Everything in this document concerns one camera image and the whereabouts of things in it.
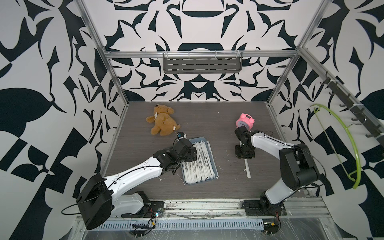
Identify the white paper-wrapped straw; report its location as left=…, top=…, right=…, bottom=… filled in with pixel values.
left=244, top=159, right=252, bottom=179

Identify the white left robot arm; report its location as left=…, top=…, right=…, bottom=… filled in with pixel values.
left=76, top=138, right=197, bottom=230

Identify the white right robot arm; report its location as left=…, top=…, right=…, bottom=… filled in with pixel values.
left=235, top=127, right=320, bottom=216

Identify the blue storage box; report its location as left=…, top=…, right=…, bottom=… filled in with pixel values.
left=181, top=137, right=219, bottom=185

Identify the pink alarm clock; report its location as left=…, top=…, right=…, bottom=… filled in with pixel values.
left=236, top=113, right=255, bottom=131

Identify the brown teddy bear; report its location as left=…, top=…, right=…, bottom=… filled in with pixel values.
left=146, top=105, right=181, bottom=136

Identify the green plastic hanger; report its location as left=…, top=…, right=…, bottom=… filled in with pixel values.
left=310, top=104, right=362, bottom=190

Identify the white cable duct strip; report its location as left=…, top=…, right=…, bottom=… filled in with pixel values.
left=95, top=219, right=264, bottom=231

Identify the grey metal wall shelf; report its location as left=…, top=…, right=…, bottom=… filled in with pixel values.
left=163, top=51, right=243, bottom=74

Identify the grey wall hook rack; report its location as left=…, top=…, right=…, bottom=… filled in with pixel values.
left=319, top=71, right=384, bottom=139

